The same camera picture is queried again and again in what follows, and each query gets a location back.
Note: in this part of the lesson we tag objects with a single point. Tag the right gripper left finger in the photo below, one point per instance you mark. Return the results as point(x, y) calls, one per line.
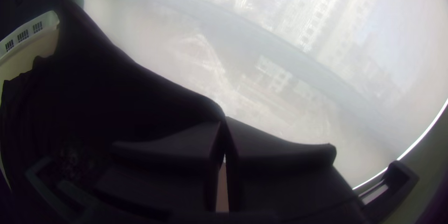
point(164, 171)

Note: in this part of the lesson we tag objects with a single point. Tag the white laundry basket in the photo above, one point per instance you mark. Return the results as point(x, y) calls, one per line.
point(45, 21)

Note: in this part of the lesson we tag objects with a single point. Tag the dark t-shirt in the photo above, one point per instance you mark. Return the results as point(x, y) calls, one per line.
point(105, 94)

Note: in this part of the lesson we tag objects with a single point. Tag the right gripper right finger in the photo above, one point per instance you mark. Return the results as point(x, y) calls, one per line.
point(280, 178)

